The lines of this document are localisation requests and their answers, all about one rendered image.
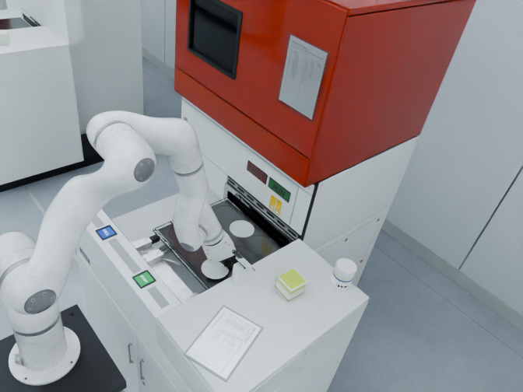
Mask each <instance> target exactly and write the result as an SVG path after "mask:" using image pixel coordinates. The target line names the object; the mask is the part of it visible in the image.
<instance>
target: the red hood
mask: <svg viewBox="0 0 523 392"><path fill-rule="evenodd" d="M475 3H476V0H176V31H175V66H174V90H175V91H176V92H177V93H179V94H180V95H182V96H183V97H184V98H185V99H186V100H188V101H189V102H191V103H192V104H194V105H195V106H196V107H197V108H198V109H200V110H201V111H203V112H204V113H205V114H207V115H208V116H210V117H211V118H212V119H213V120H214V121H216V122H217V123H219V124H220V125H222V126H223V127H224V128H225V129H226V130H228V131H229V132H231V133H232V134H233V135H235V136H236V137H238V138H239V139H240V140H241V141H242V142H244V143H245V144H247V145H248V146H250V147H251V148H252V149H253V150H254V151H256V152H257V153H259V154H260V155H261V156H263V157H264V158H266V159H267V160H268V161H269V162H270V163H272V164H273V165H275V166H276V167H278V168H279V169H280V170H281V171H283V172H284V173H285V174H287V175H288V176H289V177H291V178H292V179H294V180H295V181H296V182H297V183H298V184H300V185H301V186H303V187H304V188H305V187H309V186H311V185H312V184H315V183H317V182H318V181H321V180H324V179H325V178H327V177H330V176H331V175H334V174H336V173H338V172H340V171H342V170H344V169H347V168H349V167H351V166H353V165H355V164H357V163H360V162H362V161H364V160H365V159H368V158H370V157H371V156H375V155H377V154H378V153H380V152H383V151H384V150H387V149H390V148H391V147H393V146H395V145H397V144H400V143H402V142H404V141H406V140H408V139H410V138H413V137H415V136H417V135H419V134H420V133H421V131H422V129H423V126H424V124H425V122H426V119H427V116H428V114H429V112H430V109H431V107H432V105H433V102H434V100H435V98H436V95H437V93H438V90H439V88H440V86H441V83H442V81H443V79H444V76H445V74H446V72H447V70H448V66H449V64H450V63H451V59H452V58H453V55H454V53H455V50H456V48H457V46H458V43H459V41H460V39H461V36H462V34H463V31H464V29H465V26H466V24H467V22H468V20H469V17H470V15H471V13H472V10H473V8H474V5H475Z"/></svg>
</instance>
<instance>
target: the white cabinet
mask: <svg viewBox="0 0 523 392"><path fill-rule="evenodd" d="M76 249H77V254H78V259H79V268H80V273H81V279H82V287H83V292H84V297H85V302H86V311H87V316H88V321H89V323H90V325H91V327H92V329H93V330H94V331H95V333H96V334H97V337H98V338H99V339H100V341H101V342H102V344H103V345H104V347H105V349H106V350H107V352H108V353H109V355H110V356H111V358H112V359H113V361H114V363H115V364H116V366H117V367H118V369H119V370H120V372H121V374H122V375H123V377H124V378H125V380H126V384H127V387H126V388H125V389H123V391H124V392H192V391H191V390H190V388H189V387H188V385H187V384H186V383H185V382H184V380H183V379H182V378H181V376H180V375H179V373H178V372H177V370H176V369H175V368H174V367H173V366H172V364H171V363H170V361H169V360H168V359H167V357H166V356H165V355H164V354H163V352H162V351H161V350H160V348H159V347H158V345H156V344H155V343H154V342H153V340H152V339H151V337H150V336H149V335H148V334H147V333H146V331H145V330H144V328H143V327H142V325H141V324H140V323H139V322H138V320H137V319H136V318H135V316H134V315H133V313H132V312H131V310H130V309H129V308H128V307H127V306H126V304H125V303H124V301H123V300H122V299H121V297H120V296H119V295H118V294H117V292H116V291H115V290H114V288H113V286H112V285H111V284H110V283H109V281H108V280H107V279H106V277H105V276H104V274H103V273H102V272H101V270H100V269H99V268H98V267H97V265H96V264H95V263H94V261H93V260H92V258H91V257H90V255H88V253H87V252H86V250H85V249H84V248H83V246H82V245H81V243H80V242H78V245H77V248H76ZM357 325H358V324H356V325H355V326H354V327H353V328H351V329H350V330H349V331H347V332H346V333H345V334H344V335H343V336H342V337H341V338H339V339H338V340H337V341H335V342H334V343H333V344H332V345H330V346H329V347H328V348H326V349H325V350H324V351H323V352H322V353H321V354H320V355H318V356H317V357H316V358H315V359H313V360H312V361H311V362H309V363H308V364H307V365H306V366H305V367H304V368H302V369H301V370H300V371H299V372H298V373H296V374H295V375H294V376H292V377H291V378H290V379H288V380H287V381H286V382H285V383H284V384H283V385H282V386H280V387H279V388H278V389H276V390H275V391H274V392H327V390H328V388H329V385H330V383H331V381H332V379H333V377H334V375H335V372H336V370H337V369H338V367H339V363H340V362H341V360H342V357H343V356H344V353H345V351H346V349H347V347H348V345H349V342H350V340H351V338H352V336H353V333H354V331H355V330H356V327H357Z"/></svg>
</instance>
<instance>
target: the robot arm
mask: <svg viewBox="0 0 523 392"><path fill-rule="evenodd" d="M86 134H87V138H88V140H89V142H90V144H91V146H92V147H94V149H95V150H96V151H97V152H98V153H99V154H100V156H101V157H102V158H103V159H104V164H103V166H102V167H101V168H100V169H99V170H98V171H97V172H95V173H91V174H86V175H79V176H77V177H73V178H72V179H71V180H69V181H68V182H67V183H66V184H65V186H64V187H63V188H62V189H61V190H60V191H59V192H58V194H57V195H56V197H55V198H54V200H53V201H52V203H51V204H50V205H49V207H48V209H47V211H46V212H45V214H44V217H43V219H42V222H41V225H40V231H39V235H38V238H37V242H36V241H35V240H34V239H33V238H32V237H31V236H29V235H27V234H25V233H21V232H9V233H4V234H2V235H0V299H1V301H2V304H3V306H4V308H5V311H6V313H7V316H8V318H9V322H10V324H11V327H12V331H13V334H14V336H15V339H16V343H15V345H14V346H13V348H12V351H11V352H10V355H9V368H10V371H11V373H12V375H13V376H14V377H15V378H16V379H17V380H18V381H19V382H21V383H25V384H28V385H33V386H40V385H45V384H48V383H53V382H54V381H56V380H59V379H61V378H62V377H63V376H65V375H66V374H67V373H68V372H69V371H70V370H71V369H72V368H73V367H74V365H75V364H76V363H77V361H78V358H79V354H80V343H79V339H78V337H77V335H76V334H75V333H74V332H73V331H72V330H70V329H68V328H67V327H63V324H62V320H61V313H60V309H59V305H58V297H59V296H60V295H61V292H62V290H63V288H64V286H65V283H66V280H67V277H68V273H69V271H70V267H71V265H72V260H73V257H74V254H75V249H76V248H77V245H78V242H79V240H80V238H81V236H82V234H83V233H84V231H85V229H86V227H87V226H88V225H89V224H90V223H91V221H92V220H93V219H94V217H95V216H96V215H97V213H98V212H99V211H100V210H101V209H102V207H104V206H105V204H106V203H108V202H109V201H110V200H112V199H113V198H116V197H117V196H119V195H122V194H126V193H128V192H132V191H136V190H138V189H139V188H141V187H142V186H144V185H145V184H146V183H147V182H148V181H149V180H150V179H151V177H152V176H153V174H154V171H155V169H156V157H155V154H154V153H156V154H160V155H164V156H167V157H168V159H169V162H170V166H171V169H172V171H173V174H174V178H175V180H176V182H177V186H178V189H179V193H178V196H177V201H176V205H175V209H174V230H175V233H176V236H177V239H178V241H179V243H180V245H181V246H182V247H183V248H184V249H185V250H188V251H196V250H197V249H199V247H200V246H202V248H203V250H204V252H205V255H206V257H207V258H208V260H209V262H210V263H211V264H214V263H217V262H221V263H222V264H223V265H224V266H225V267H227V268H228V269H230V268H232V264H233V262H232V261H231V257H232V256H233V255H234V254H233V253H232V250H235V251H236V252H238V250H237V248H236V247H235V246H234V244H233V241H232V240H231V238H230V237H229V235H228V234H227V233H226V232H225V231H224V230H223V228H222V226H221V225H220V223H219V220H218V219H217V217H216V215H215V213H214V211H213V210H212V208H211V206H210V204H209V202H208V200H207V199H206V197H207V194H208V191H209V184H208V181H207V176H206V173H205V167H204V163H203V159H202V154H201V150H200V147H199V143H198V138H197V135H196V133H195V129H194V128H193V127H192V126H191V125H190V124H189V123H188V122H187V121H186V120H183V119H180V118H174V117H171V118H160V117H148V116H144V115H141V114H135V113H132V112H127V111H120V110H114V111H107V112H103V113H101V114H98V115H96V116H95V117H93V118H92V119H91V120H90V122H89V123H88V125H87V129H86Z"/></svg>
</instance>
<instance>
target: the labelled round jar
mask: <svg viewBox="0 0 523 392"><path fill-rule="evenodd" d="M355 273H356V264H355V263H354V262H353V261H351V260H350V259H347V258H341V259H338V260H337V262H336V265H335V268H334V271H333V272H332V276H331V279H330V284H331V286H332V287H333V288H334V289H336V290H338V291H342V292H343V291H346V290H348V289H349V287H350V285H351V282H352V280H353V277H354V275H355Z"/></svg>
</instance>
